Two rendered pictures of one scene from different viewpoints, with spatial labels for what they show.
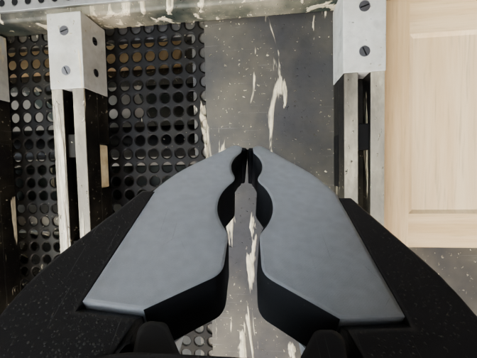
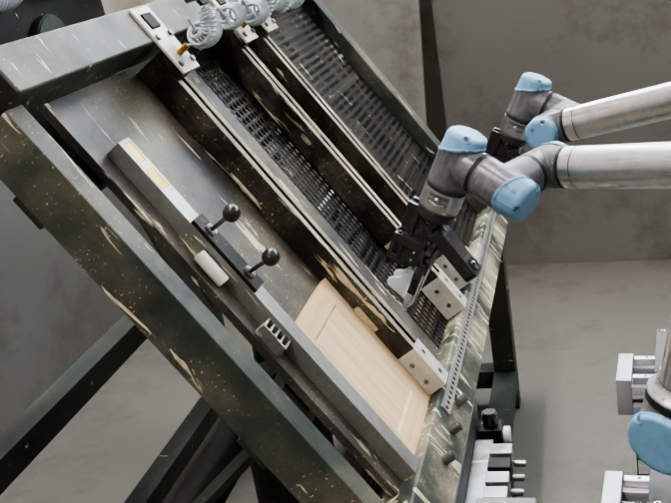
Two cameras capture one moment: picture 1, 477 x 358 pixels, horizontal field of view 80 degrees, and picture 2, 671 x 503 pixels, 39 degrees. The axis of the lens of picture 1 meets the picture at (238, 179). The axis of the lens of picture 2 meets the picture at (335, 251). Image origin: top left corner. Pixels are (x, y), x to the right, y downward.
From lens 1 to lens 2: 2.39 m
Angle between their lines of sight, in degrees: 60
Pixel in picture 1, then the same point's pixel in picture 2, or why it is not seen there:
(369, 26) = (431, 362)
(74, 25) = (460, 299)
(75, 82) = (440, 276)
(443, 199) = (335, 320)
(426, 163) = (353, 334)
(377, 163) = (378, 305)
